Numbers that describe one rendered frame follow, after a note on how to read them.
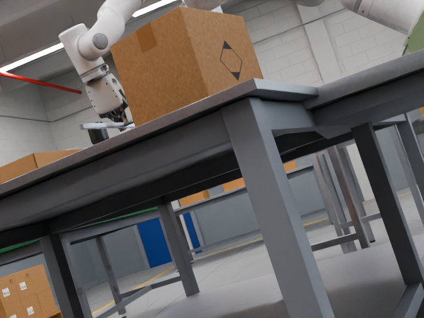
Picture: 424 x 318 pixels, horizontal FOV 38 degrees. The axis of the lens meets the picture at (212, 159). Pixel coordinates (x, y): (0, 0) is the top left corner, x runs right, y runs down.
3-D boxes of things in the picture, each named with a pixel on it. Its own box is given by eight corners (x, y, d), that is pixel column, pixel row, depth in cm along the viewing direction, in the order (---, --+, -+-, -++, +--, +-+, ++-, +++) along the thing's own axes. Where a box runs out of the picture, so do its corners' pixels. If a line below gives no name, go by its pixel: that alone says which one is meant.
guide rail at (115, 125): (236, 123, 258) (236, 120, 258) (239, 122, 258) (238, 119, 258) (80, 129, 161) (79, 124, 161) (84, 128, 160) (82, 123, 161)
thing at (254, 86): (157, 195, 355) (156, 192, 355) (412, 105, 292) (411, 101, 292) (-232, 289, 165) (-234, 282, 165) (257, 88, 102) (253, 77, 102)
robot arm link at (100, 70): (110, 59, 183) (115, 69, 183) (88, 70, 186) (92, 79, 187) (98, 67, 175) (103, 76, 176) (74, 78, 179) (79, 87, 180)
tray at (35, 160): (43, 190, 165) (39, 176, 165) (119, 161, 154) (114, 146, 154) (-46, 206, 138) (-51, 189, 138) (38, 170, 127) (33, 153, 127)
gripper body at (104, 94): (114, 65, 182) (132, 99, 185) (88, 78, 187) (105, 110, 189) (103, 72, 176) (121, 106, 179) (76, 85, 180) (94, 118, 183)
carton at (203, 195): (175, 209, 800) (166, 182, 803) (187, 205, 845) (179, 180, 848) (204, 199, 788) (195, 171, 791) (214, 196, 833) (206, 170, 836)
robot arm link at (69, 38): (110, 59, 179) (96, 66, 187) (89, 18, 176) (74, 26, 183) (89, 70, 174) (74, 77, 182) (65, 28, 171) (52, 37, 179)
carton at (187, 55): (206, 135, 180) (177, 50, 182) (274, 108, 166) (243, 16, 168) (140, 146, 154) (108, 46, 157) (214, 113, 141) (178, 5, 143)
